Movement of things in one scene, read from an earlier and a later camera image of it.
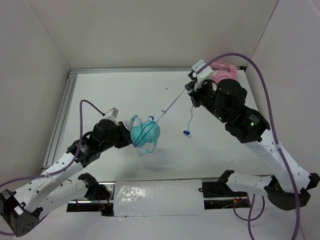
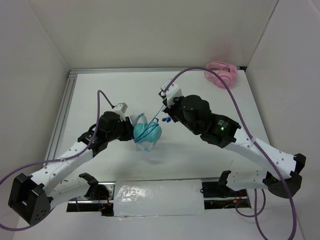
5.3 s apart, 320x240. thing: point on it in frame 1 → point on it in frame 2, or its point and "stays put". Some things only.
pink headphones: x=221 y=71 stays put
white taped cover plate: x=158 y=197 stays put
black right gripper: x=193 y=93 → x=169 y=110
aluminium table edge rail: x=65 y=91 stays put
